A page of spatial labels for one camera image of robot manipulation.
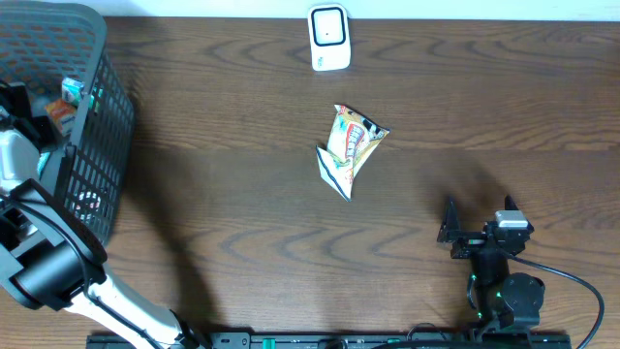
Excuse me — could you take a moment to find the orange candy packet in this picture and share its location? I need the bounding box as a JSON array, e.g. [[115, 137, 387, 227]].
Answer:
[[45, 99, 77, 137]]

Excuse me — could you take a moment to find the teal candy packet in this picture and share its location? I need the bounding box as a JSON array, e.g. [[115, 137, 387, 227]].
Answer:
[[61, 77, 85, 108]]

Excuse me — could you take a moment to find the large yellow snack bag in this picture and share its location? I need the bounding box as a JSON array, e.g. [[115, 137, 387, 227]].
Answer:
[[316, 105, 390, 202]]

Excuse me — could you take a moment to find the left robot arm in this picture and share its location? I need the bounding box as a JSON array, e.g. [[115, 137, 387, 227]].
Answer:
[[1, 83, 212, 348]]

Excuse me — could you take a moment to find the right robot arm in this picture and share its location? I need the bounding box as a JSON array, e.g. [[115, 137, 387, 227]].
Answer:
[[437, 196, 545, 342]]

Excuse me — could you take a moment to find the white barcode scanner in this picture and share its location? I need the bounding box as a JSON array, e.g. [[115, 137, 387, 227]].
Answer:
[[307, 4, 352, 72]]

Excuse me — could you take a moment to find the dark grey plastic basket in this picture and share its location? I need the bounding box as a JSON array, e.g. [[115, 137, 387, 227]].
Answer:
[[1, 1, 136, 243]]

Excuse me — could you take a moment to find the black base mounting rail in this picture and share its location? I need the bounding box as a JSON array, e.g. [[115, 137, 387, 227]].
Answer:
[[86, 331, 573, 349]]

